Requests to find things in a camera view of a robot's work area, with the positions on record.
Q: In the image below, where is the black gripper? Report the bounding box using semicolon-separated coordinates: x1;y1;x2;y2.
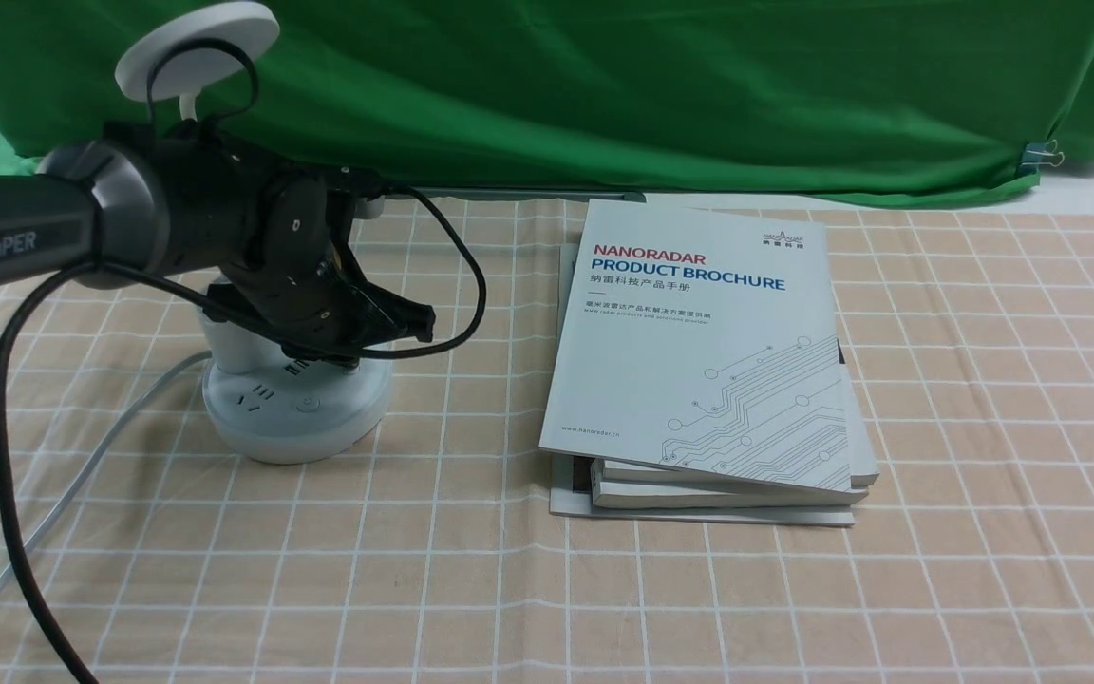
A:
224;170;437;367

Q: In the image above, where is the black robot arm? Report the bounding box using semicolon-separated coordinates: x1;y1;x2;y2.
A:
0;123;435;364

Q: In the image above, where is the white desk lamp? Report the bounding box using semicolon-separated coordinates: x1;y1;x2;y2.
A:
114;1;392;465

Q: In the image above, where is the bottom thin white booklet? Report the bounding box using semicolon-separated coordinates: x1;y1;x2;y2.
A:
548;243;857;528

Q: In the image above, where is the white product brochure book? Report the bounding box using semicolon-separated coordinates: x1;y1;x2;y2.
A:
538;199;851;492

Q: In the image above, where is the green backdrop cloth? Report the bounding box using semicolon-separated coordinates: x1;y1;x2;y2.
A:
0;0;1094;209

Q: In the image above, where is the beige checkered tablecloth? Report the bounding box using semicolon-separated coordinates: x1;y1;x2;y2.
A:
33;200;1094;683

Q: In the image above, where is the blue binder clip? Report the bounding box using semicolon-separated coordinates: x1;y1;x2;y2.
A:
1017;139;1066;175

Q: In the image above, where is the white lamp power cord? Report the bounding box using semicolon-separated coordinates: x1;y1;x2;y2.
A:
0;351;213;684

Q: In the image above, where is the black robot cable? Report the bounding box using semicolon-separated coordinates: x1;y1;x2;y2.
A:
0;38;488;684

